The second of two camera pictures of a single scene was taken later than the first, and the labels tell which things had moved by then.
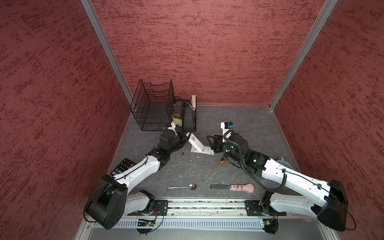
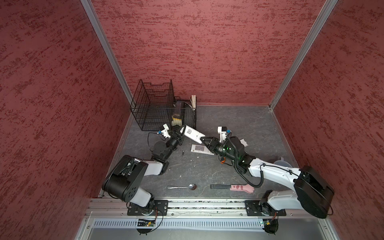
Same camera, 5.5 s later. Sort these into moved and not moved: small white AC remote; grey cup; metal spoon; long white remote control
Moved: small white AC remote
Not moved: grey cup; long white remote control; metal spoon
